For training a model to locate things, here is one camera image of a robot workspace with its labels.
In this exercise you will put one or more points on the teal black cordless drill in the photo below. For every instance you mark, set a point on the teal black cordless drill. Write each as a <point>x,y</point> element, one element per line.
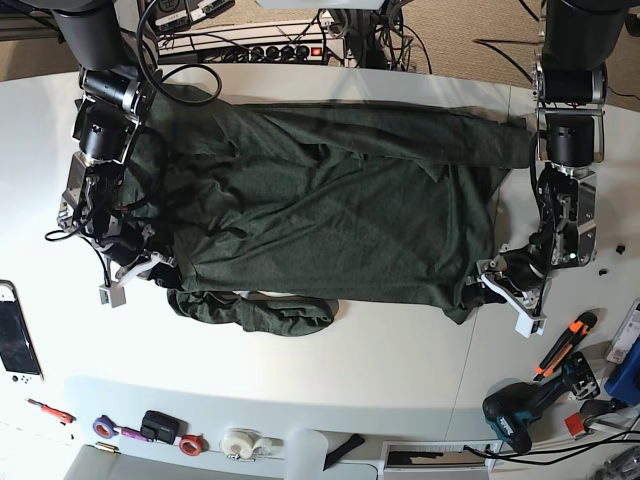
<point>511,410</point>

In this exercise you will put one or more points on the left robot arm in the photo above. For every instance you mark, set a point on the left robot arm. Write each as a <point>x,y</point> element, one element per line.
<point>570,87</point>

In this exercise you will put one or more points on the blue box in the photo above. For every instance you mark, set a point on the blue box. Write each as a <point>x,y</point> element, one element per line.
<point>623,383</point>

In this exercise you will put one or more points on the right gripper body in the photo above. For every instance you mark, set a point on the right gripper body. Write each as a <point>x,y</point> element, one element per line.
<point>129,248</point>

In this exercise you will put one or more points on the clear tape dispenser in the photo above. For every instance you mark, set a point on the clear tape dispenser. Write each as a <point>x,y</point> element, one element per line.
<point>248,445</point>

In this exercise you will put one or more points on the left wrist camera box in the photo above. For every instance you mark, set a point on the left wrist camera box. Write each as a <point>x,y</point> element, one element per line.
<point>528,325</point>

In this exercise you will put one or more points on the white power strip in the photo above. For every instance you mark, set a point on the white power strip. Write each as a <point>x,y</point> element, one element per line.
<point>305,42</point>

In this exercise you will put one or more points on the purple tape roll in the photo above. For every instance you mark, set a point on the purple tape roll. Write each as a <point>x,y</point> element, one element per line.
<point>104,427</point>

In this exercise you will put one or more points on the red handled screwdriver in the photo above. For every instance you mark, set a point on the red handled screwdriver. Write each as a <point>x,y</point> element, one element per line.
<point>62,417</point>

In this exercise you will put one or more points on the orange black utility knife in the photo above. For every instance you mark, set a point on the orange black utility knife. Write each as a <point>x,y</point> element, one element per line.
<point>565,344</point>

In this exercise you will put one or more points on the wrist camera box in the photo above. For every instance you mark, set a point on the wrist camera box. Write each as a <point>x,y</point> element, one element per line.
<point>528,325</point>
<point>113,295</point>

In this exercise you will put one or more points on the white translucent cup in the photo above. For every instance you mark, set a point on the white translucent cup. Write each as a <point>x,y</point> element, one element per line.
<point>305,453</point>

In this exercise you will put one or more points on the dark green t-shirt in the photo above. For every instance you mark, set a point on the dark green t-shirt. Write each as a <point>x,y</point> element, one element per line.
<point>275,212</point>

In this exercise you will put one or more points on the black action camera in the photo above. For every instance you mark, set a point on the black action camera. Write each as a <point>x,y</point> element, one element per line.
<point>157,426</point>

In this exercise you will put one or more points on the black tablet with white frame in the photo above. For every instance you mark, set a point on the black tablet with white frame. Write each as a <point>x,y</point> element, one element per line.
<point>18,356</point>

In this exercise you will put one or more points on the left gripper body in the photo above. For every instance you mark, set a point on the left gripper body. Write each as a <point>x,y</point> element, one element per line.
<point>519,275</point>

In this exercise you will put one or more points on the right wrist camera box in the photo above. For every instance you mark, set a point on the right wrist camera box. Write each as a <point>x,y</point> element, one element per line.
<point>113,295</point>

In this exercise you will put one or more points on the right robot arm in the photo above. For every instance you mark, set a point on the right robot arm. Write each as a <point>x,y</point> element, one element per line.
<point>119,78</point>

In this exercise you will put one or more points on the red tape roll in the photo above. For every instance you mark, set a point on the red tape roll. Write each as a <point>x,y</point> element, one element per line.
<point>192,445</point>

